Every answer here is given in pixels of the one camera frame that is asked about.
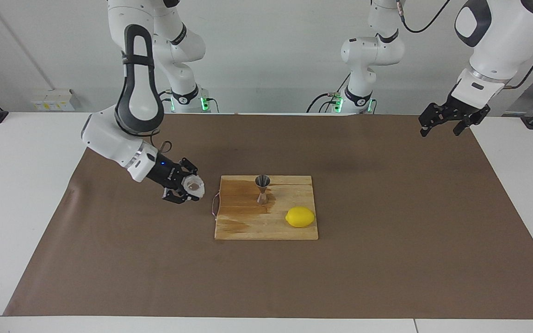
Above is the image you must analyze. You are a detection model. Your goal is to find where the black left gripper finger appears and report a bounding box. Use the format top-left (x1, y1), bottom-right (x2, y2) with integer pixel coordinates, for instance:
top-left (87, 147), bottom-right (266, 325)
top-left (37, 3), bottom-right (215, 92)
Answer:
top-left (453, 116), bottom-right (485, 136)
top-left (418, 104), bottom-right (454, 137)

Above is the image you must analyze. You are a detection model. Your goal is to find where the white wall socket box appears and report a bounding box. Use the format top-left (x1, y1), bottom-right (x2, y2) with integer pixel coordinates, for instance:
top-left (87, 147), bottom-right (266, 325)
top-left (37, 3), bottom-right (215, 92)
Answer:
top-left (31, 89), bottom-right (76, 112)

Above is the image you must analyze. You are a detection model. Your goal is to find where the wooden cutting board with handle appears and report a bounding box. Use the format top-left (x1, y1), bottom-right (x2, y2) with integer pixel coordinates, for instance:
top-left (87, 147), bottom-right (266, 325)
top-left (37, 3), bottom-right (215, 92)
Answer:
top-left (211, 175), bottom-right (319, 241)

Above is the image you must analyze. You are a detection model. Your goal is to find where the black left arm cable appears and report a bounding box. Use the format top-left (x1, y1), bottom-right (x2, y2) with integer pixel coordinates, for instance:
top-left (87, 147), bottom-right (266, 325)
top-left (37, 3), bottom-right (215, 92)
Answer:
top-left (396, 0), bottom-right (533, 89)

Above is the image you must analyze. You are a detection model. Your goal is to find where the brown paper table mat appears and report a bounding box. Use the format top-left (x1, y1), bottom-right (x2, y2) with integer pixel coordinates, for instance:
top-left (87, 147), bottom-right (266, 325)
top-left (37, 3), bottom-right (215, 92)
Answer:
top-left (4, 112), bottom-right (533, 320)

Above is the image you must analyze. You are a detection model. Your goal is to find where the steel double jigger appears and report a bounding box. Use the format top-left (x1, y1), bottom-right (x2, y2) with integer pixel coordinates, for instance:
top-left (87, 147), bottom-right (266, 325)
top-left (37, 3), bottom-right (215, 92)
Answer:
top-left (254, 175), bottom-right (271, 205)

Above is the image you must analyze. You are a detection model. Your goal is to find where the yellow lemon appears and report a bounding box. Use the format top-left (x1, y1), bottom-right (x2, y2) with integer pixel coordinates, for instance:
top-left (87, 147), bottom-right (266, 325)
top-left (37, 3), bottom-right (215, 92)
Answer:
top-left (285, 206), bottom-right (316, 228)

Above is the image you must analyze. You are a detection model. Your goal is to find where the clear frosted plastic cup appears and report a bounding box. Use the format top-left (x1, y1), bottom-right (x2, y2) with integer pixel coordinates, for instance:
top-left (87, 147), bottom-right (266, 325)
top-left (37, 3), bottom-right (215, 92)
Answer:
top-left (182, 173), bottom-right (205, 200)

